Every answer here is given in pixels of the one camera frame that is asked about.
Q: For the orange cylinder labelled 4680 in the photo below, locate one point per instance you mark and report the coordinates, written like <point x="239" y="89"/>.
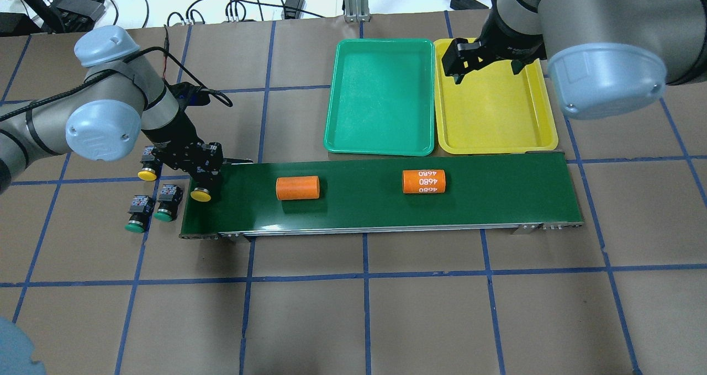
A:
<point x="426" y="181"/>

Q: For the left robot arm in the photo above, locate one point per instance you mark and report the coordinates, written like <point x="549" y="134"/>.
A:
<point x="100" y="120"/>

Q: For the green plastic tray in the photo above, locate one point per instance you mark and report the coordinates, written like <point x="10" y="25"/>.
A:
<point x="381" y="98"/>

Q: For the yellow plastic tray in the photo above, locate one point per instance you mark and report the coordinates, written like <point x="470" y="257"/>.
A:
<point x="493" y="111"/>

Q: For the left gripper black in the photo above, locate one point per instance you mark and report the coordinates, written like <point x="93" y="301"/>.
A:
<point x="175" y="133"/>

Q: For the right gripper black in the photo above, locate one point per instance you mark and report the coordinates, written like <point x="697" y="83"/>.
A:
<point x="501" y="45"/>

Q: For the yellow push button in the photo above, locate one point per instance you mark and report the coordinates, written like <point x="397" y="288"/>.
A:
<point x="200" y="193"/>
<point x="150" y="164"/>

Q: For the plain orange cylinder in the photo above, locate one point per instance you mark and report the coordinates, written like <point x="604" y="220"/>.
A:
<point x="298" y="188"/>

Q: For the green push button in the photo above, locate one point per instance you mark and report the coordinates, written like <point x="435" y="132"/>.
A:
<point x="168" y="202"/>
<point x="140" y="211"/>

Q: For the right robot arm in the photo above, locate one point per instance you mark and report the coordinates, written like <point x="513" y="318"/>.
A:
<point x="604" y="57"/>

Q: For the black power adapter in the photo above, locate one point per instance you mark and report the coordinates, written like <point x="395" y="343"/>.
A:
<point x="467" y="5"/>

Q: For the green conveyor belt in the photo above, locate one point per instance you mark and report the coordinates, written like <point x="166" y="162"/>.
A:
<point x="517" y="191"/>

